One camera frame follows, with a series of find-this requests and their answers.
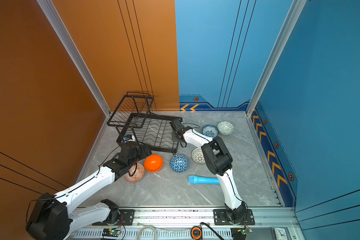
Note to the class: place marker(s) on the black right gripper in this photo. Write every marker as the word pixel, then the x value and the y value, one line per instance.
pixel 173 138

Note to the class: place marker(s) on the white analog clock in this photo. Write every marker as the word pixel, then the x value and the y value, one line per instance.
pixel 280 234

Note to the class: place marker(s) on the green circuit board left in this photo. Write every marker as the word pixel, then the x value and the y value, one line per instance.
pixel 111 233

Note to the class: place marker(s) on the blue geometric patterned bowl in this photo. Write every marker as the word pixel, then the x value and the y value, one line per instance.
pixel 179 163

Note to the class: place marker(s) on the green patterned white bowl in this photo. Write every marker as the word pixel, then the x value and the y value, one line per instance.
pixel 225 128

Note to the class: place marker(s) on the red and blue patterned bowl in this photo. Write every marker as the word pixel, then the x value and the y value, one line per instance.
pixel 135 174

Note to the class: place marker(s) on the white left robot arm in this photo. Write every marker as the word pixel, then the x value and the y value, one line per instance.
pixel 55 217

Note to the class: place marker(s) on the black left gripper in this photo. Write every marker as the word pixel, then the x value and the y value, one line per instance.
pixel 148 150

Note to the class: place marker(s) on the light blue plastic cylinder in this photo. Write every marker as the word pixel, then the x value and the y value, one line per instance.
pixel 203 180

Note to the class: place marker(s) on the white lattice patterned bowl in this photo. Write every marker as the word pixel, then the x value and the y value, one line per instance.
pixel 198 156

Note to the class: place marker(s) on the black metal dish rack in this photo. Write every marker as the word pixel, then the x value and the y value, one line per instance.
pixel 133 118

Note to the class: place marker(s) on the blue floral white bowl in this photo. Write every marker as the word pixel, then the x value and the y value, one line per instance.
pixel 210 131

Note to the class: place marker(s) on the orange black tape measure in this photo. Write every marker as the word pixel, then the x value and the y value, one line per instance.
pixel 196 233

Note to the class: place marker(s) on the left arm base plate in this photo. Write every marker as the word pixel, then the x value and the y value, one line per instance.
pixel 124 216

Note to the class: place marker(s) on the green circuit board right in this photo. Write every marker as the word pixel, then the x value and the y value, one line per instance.
pixel 246 230

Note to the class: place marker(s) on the green circuit board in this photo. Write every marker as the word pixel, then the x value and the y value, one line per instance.
pixel 111 233
pixel 246 230

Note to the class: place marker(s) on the orange plastic bowl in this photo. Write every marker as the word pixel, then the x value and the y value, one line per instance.
pixel 153 163

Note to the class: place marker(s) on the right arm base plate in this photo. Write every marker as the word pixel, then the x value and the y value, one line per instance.
pixel 221 218

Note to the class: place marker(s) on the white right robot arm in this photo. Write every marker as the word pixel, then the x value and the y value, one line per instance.
pixel 219 161

